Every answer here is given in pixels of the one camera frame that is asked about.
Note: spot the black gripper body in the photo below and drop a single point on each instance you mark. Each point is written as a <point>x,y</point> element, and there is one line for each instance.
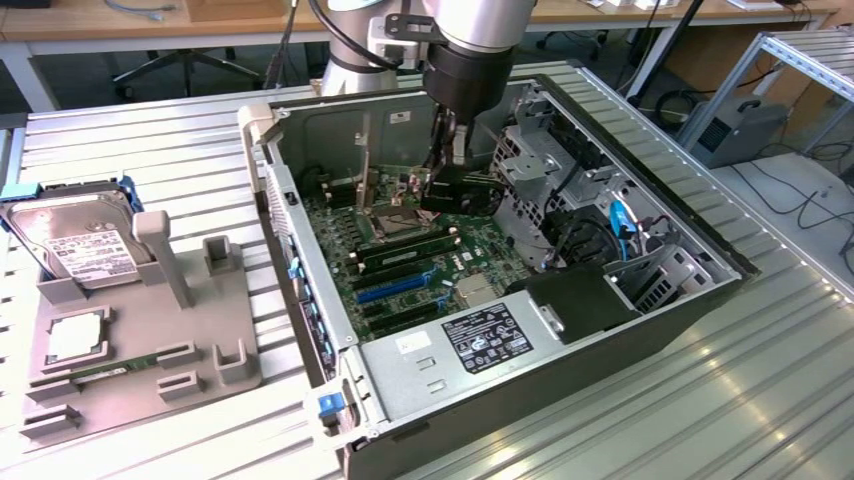
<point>468,80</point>

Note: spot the graphics card with black fan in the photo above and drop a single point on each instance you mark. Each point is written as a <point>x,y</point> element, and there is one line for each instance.
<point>461,195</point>

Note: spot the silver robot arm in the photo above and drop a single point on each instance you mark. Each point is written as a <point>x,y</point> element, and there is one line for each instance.
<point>481,25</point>

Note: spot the silver disk bay cage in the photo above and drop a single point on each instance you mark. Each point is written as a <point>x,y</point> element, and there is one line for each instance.
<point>528,165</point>

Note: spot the thin locking lever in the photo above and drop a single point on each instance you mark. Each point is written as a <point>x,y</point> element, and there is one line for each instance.
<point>354,177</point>

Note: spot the CPU socket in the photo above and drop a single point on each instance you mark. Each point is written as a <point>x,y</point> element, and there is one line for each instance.
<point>394,222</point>

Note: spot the black office chair base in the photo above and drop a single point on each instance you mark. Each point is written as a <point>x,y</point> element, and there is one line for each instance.
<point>190,60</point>
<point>574,37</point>

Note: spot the green RAM stick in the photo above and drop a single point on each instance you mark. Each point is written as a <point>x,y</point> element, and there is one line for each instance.
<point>408,254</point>
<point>107,371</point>

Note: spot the green motherboard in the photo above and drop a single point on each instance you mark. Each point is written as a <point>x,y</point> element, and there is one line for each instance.
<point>334,227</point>

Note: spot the black expansion slot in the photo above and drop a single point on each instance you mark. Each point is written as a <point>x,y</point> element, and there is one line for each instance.
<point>387,281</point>

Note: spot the silver chipset heatsink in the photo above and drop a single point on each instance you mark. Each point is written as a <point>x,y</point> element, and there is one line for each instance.
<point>476,290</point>

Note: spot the blue expansion slot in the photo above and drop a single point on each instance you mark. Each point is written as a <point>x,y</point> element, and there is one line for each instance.
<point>390,291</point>

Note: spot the black tripod pole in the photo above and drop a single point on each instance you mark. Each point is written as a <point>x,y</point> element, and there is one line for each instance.
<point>665,47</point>

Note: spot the black plastic shroud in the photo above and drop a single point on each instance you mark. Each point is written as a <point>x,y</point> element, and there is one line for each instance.
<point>574,300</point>

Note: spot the grey computer tower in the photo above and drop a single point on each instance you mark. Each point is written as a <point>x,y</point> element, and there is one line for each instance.
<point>734,135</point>

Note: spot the small silver disk bay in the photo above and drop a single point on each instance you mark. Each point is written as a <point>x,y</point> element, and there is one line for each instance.
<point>657,287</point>

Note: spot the silver power supply unit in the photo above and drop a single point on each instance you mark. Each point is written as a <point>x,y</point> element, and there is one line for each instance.
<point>401,370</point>

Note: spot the open black PC case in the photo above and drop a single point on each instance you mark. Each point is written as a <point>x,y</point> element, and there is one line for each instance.
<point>534,395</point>

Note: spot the aluminium slat table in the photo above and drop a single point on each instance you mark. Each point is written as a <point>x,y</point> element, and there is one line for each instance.
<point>814,55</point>

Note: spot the blue case latch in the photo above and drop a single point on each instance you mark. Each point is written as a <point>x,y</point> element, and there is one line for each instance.
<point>331,405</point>

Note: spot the silver hard disk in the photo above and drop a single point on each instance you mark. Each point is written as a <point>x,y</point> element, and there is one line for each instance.
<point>67,235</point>

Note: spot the grey parts rack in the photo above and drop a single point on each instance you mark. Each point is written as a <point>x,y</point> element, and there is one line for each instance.
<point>147,350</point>

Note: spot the blue disk carrier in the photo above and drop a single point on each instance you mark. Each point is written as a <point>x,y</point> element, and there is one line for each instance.
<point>17,192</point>

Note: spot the silver CPU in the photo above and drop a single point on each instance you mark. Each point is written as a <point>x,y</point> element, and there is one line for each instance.
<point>77,337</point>

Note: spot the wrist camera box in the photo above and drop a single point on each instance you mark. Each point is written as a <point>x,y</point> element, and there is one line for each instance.
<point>397,52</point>

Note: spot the wooden desk white frame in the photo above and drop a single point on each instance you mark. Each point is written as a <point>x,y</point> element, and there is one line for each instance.
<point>601,17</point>
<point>67,27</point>

